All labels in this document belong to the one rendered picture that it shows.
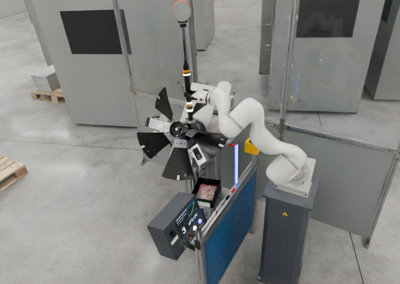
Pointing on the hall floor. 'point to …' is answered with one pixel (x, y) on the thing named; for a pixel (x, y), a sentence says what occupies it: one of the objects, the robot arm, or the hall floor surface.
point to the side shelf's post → (218, 169)
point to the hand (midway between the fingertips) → (188, 93)
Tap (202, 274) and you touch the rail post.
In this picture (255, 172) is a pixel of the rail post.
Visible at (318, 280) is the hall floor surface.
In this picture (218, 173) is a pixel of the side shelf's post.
